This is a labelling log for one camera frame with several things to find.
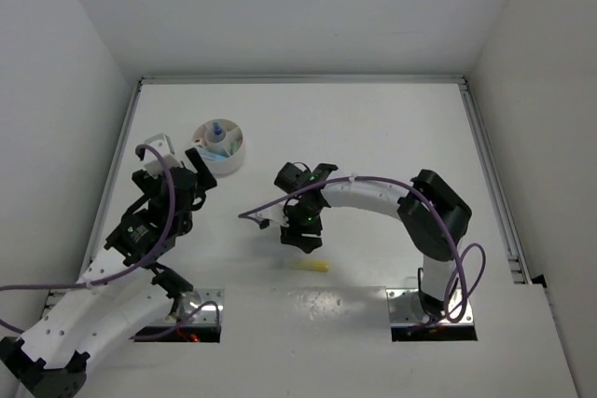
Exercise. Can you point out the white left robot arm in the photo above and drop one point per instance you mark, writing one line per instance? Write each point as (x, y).
(124, 289)

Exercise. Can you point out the blue highlighter marker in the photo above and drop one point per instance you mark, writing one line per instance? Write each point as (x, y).
(210, 156)

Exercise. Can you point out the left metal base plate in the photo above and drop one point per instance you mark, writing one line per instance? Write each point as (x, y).
(205, 307)

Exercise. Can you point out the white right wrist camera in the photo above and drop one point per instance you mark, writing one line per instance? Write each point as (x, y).
(272, 216)

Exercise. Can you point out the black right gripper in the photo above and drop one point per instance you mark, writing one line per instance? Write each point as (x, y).
(293, 233)

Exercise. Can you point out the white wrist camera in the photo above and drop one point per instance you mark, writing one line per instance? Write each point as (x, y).
(162, 144)
(272, 216)

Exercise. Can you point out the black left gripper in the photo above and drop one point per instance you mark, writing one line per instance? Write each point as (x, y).
(207, 181)

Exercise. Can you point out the clear blue-capped glue bottle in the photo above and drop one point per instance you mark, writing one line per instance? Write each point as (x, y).
(215, 133)

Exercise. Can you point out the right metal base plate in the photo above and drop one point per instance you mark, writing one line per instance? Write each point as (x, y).
(405, 310)

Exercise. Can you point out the green marker in organizer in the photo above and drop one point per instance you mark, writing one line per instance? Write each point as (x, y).
(235, 146)

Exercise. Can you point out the metal base plate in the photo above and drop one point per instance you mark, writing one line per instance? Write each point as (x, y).
(405, 310)
(205, 307)

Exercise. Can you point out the yellow highlighter marker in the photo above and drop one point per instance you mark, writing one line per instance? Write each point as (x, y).
(312, 266)

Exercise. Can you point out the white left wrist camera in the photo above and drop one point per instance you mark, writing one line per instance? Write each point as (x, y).
(162, 144)

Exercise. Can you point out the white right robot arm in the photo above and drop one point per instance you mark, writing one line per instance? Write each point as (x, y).
(434, 216)

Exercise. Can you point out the white round divided organizer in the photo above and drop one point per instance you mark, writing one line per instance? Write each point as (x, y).
(232, 163)

